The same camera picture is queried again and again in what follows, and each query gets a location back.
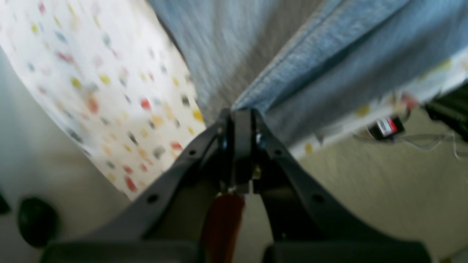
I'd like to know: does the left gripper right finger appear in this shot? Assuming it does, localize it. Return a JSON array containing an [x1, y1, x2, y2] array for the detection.
[[234, 110, 432, 263]]

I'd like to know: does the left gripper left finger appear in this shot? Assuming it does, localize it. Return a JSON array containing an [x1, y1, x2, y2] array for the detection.
[[41, 109, 234, 263]]

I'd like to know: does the grey t-shirt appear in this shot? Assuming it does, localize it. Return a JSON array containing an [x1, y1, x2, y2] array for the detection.
[[150, 0, 467, 145]]

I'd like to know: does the terrazzo patterned tablecloth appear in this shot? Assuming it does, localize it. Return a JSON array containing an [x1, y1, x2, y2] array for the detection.
[[1, 0, 467, 199]]

